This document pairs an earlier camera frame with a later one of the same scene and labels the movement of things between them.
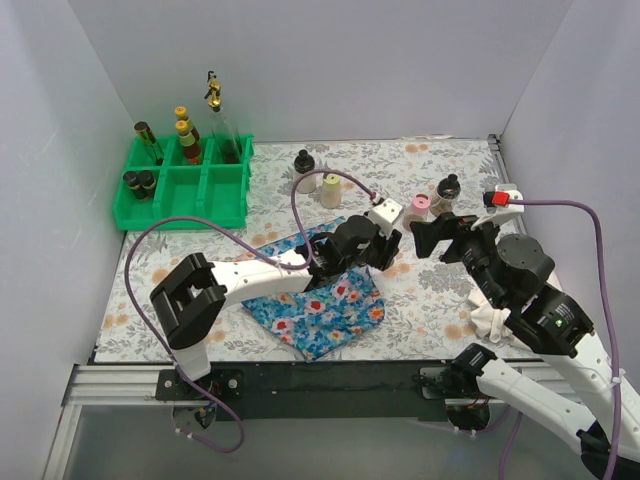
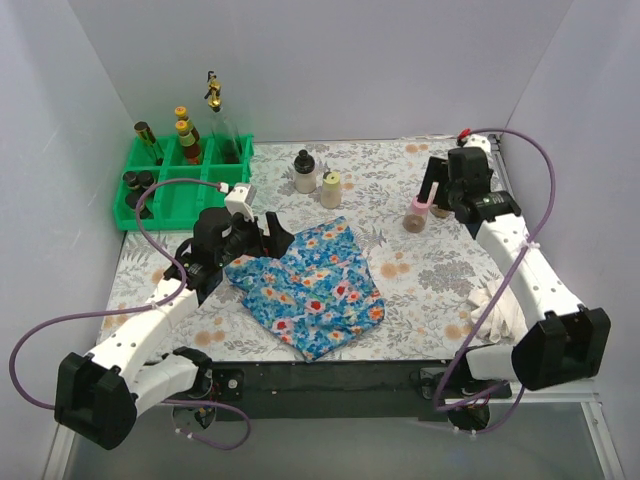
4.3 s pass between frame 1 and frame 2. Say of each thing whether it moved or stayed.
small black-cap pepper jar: stayed
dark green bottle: stayed
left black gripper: moved
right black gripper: moved
